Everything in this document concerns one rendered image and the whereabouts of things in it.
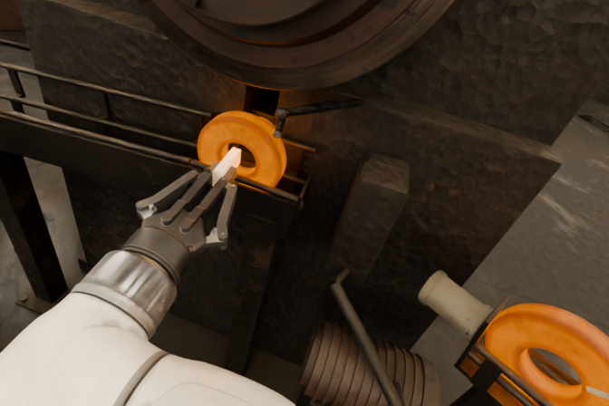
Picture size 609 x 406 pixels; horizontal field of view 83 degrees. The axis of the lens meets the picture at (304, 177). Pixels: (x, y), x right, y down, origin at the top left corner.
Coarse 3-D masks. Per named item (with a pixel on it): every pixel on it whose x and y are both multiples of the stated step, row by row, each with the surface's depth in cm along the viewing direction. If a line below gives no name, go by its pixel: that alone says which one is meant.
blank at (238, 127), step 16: (224, 112) 56; (240, 112) 55; (208, 128) 55; (224, 128) 55; (240, 128) 54; (256, 128) 53; (272, 128) 55; (208, 144) 57; (224, 144) 56; (256, 144) 54; (272, 144) 54; (208, 160) 59; (256, 160) 56; (272, 160) 55; (256, 176) 58; (272, 176) 57
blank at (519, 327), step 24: (504, 312) 46; (528, 312) 42; (552, 312) 41; (504, 336) 45; (528, 336) 43; (552, 336) 40; (576, 336) 38; (600, 336) 38; (504, 360) 46; (528, 360) 46; (576, 360) 39; (600, 360) 37; (552, 384) 44; (600, 384) 38
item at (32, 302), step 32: (0, 160) 73; (0, 192) 78; (32, 192) 83; (32, 224) 86; (256, 224) 61; (32, 256) 90; (256, 256) 66; (32, 288) 101; (64, 288) 107; (256, 288) 71; (256, 320) 78; (224, 352) 103; (256, 352) 105
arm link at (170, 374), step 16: (160, 368) 28; (176, 368) 28; (192, 368) 28; (208, 368) 29; (144, 384) 26; (160, 384) 26; (176, 384) 26; (192, 384) 26; (208, 384) 27; (224, 384) 27; (240, 384) 28; (256, 384) 29; (128, 400) 25; (144, 400) 25; (160, 400) 25; (176, 400) 25; (192, 400) 25; (208, 400) 25; (224, 400) 25; (240, 400) 26; (256, 400) 27; (272, 400) 27; (288, 400) 29
